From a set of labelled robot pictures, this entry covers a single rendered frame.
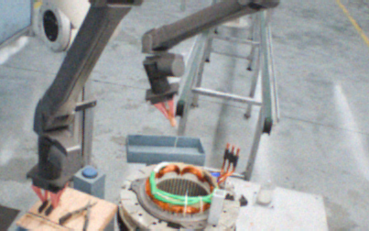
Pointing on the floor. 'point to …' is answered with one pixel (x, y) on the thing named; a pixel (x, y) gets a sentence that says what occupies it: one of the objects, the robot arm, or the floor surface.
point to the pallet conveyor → (266, 123)
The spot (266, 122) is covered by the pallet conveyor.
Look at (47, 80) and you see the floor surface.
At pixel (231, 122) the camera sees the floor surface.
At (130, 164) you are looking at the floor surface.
